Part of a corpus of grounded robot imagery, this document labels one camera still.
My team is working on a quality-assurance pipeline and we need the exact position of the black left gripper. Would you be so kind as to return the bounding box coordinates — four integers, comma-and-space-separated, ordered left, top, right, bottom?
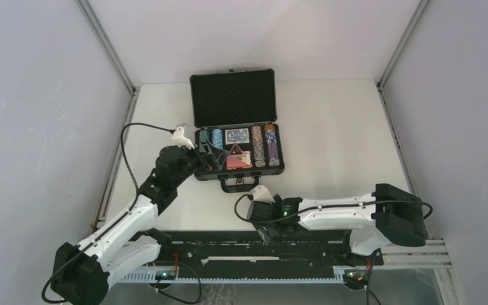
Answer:
172, 139, 229, 188

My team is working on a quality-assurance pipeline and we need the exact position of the red triangular dealer button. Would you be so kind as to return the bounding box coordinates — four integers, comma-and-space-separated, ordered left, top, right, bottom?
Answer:
229, 144, 244, 156

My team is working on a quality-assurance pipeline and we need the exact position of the red playing card deck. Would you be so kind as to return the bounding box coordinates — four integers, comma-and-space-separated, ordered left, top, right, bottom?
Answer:
226, 151, 253, 170

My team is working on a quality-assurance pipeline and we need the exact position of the blue playing card deck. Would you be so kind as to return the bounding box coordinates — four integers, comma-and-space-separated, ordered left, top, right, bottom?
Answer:
224, 128, 250, 145

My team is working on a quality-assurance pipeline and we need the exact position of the black poker chip case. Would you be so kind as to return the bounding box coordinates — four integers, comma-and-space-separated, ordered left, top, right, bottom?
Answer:
189, 68, 285, 193

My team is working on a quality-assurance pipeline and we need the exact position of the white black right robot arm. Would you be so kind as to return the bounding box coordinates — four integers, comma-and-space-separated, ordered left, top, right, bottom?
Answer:
238, 184, 433, 264

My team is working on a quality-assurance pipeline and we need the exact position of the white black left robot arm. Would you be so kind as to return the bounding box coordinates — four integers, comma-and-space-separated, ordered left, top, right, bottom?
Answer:
41, 141, 229, 304

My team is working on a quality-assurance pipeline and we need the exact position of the light blue red chip row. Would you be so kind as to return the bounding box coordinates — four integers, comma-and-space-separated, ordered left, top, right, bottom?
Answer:
212, 128, 224, 149

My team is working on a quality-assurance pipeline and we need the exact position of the green poker chip row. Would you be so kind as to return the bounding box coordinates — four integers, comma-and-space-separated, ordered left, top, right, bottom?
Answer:
199, 130, 210, 144

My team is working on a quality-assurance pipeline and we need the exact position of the blue purple poker chip row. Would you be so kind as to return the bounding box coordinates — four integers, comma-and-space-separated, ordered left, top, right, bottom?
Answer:
264, 124, 280, 166

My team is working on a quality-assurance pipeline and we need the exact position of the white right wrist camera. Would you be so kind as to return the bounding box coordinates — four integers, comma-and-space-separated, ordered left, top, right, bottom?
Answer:
250, 185, 275, 204

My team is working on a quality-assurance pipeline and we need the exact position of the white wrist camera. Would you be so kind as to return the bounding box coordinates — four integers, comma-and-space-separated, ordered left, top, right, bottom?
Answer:
250, 185, 275, 204
172, 123, 196, 150

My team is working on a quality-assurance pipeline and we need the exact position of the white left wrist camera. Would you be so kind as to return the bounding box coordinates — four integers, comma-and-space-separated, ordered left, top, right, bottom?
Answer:
172, 123, 196, 150

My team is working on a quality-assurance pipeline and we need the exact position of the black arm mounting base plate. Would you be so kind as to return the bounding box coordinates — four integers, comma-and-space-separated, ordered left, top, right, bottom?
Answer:
90, 229, 428, 280

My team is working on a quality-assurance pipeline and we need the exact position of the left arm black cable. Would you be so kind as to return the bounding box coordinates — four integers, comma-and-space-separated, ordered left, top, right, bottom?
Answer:
120, 122, 175, 194

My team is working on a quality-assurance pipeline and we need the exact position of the white slotted cable duct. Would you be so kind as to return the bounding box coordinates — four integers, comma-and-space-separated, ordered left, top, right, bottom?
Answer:
113, 270, 348, 285

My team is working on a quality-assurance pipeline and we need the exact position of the aluminium frame rail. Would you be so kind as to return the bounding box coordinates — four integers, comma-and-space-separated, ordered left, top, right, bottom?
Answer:
69, 240, 453, 270

